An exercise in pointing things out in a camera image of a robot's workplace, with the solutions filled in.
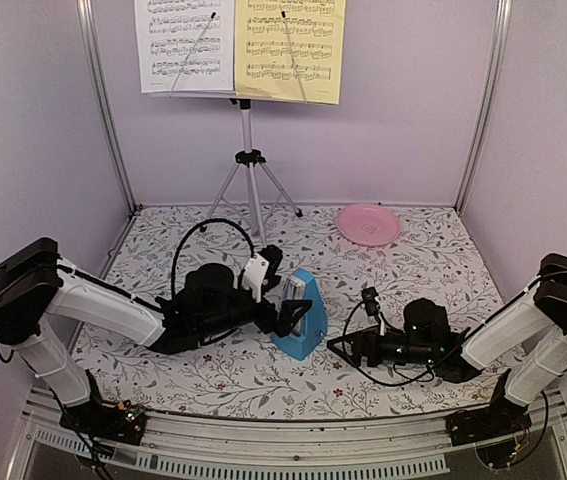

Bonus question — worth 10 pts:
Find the front aluminium rail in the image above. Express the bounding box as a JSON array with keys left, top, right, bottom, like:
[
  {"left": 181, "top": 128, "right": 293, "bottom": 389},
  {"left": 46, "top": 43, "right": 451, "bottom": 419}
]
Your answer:
[{"left": 7, "top": 388, "right": 567, "bottom": 479}]

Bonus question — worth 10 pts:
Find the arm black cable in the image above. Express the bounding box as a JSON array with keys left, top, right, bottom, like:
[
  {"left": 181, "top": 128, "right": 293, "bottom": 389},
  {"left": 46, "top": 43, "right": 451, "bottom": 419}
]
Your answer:
[
  {"left": 171, "top": 217, "right": 257, "bottom": 301},
  {"left": 341, "top": 299, "right": 464, "bottom": 387}
]

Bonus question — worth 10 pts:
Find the white sheet music page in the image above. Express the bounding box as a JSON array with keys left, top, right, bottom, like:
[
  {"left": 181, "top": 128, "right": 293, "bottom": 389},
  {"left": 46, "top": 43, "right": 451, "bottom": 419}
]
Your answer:
[{"left": 134, "top": 0, "right": 235, "bottom": 94}]

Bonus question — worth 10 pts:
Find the pink plate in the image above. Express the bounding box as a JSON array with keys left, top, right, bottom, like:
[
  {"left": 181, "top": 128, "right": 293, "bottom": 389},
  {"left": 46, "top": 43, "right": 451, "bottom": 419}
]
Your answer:
[{"left": 336, "top": 204, "right": 401, "bottom": 247}]

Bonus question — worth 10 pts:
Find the floral tablecloth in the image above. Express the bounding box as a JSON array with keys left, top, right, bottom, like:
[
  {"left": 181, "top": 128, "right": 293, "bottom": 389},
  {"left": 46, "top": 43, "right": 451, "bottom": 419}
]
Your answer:
[{"left": 72, "top": 206, "right": 524, "bottom": 420}]

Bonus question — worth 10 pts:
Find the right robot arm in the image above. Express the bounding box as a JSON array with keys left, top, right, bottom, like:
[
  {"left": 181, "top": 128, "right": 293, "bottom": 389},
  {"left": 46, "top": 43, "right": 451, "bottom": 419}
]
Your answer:
[{"left": 327, "top": 253, "right": 567, "bottom": 436}]

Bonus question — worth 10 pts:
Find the yellow sheet music page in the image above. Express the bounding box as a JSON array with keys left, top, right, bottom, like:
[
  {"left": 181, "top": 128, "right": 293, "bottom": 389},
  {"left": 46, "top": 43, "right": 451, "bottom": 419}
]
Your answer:
[{"left": 234, "top": 0, "right": 346, "bottom": 105}]

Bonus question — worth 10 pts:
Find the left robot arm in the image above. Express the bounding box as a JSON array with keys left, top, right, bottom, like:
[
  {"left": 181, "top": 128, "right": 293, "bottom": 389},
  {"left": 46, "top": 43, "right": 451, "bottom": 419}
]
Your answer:
[{"left": 0, "top": 237, "right": 314, "bottom": 434}]

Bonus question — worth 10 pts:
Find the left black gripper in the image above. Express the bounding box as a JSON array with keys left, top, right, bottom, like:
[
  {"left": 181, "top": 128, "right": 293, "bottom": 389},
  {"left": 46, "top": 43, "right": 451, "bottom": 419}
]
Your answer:
[{"left": 198, "top": 290, "right": 313, "bottom": 341}]

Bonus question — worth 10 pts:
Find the white perforated music stand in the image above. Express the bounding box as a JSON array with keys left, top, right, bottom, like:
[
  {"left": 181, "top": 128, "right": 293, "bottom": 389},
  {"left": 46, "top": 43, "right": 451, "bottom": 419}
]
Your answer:
[{"left": 153, "top": 84, "right": 301, "bottom": 234}]

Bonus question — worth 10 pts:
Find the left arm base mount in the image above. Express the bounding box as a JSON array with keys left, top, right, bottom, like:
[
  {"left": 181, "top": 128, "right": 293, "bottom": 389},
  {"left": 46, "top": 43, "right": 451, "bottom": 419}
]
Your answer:
[{"left": 60, "top": 400, "right": 147, "bottom": 446}]

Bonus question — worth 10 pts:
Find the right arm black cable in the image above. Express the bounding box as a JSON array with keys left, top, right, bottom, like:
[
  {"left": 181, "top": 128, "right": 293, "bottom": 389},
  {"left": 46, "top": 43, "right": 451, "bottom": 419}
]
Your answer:
[{"left": 341, "top": 299, "right": 464, "bottom": 387}]

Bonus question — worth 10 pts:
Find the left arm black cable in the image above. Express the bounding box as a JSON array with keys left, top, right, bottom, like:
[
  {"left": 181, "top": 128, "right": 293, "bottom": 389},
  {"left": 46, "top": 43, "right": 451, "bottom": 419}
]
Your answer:
[{"left": 171, "top": 217, "right": 257, "bottom": 301}]

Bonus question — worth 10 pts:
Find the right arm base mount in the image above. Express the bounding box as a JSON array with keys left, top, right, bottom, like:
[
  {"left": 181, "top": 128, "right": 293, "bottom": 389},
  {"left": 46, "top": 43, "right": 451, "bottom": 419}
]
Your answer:
[{"left": 445, "top": 400, "right": 532, "bottom": 469}]

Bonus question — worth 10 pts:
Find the blue metronome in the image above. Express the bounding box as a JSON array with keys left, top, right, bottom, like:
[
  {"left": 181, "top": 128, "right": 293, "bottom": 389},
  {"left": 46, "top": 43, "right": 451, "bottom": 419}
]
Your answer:
[{"left": 270, "top": 268, "right": 328, "bottom": 361}]

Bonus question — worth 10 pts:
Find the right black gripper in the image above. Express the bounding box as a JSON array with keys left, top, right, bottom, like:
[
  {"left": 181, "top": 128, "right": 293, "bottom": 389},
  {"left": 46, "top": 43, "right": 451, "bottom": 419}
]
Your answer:
[{"left": 327, "top": 325, "right": 437, "bottom": 369}]

